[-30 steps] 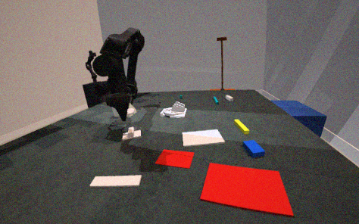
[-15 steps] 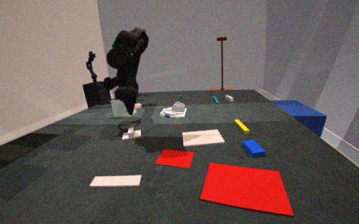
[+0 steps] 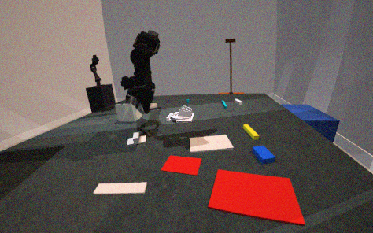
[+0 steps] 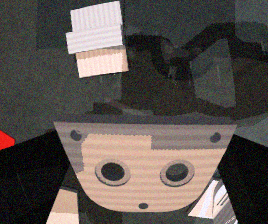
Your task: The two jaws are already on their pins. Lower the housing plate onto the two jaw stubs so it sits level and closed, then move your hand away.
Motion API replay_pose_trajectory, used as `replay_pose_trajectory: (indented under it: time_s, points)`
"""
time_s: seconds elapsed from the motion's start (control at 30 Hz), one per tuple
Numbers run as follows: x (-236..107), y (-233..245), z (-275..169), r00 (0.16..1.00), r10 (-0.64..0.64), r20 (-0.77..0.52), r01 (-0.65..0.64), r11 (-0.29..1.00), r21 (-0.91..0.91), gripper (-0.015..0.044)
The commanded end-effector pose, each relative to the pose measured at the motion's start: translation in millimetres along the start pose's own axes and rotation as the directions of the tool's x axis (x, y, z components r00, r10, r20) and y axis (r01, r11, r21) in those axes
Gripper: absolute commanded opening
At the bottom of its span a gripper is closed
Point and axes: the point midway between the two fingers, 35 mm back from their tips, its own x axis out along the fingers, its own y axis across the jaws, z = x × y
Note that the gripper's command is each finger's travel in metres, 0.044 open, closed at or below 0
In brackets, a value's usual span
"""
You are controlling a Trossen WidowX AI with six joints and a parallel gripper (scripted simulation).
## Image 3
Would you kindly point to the yellow rectangular bar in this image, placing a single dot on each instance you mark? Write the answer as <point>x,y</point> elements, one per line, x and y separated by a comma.
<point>251,132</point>

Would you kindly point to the beige flat bar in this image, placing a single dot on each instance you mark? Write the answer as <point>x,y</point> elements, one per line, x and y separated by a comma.
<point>120,188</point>

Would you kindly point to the blue rectangular block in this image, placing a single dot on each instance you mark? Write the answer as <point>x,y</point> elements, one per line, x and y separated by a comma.
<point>263,154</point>

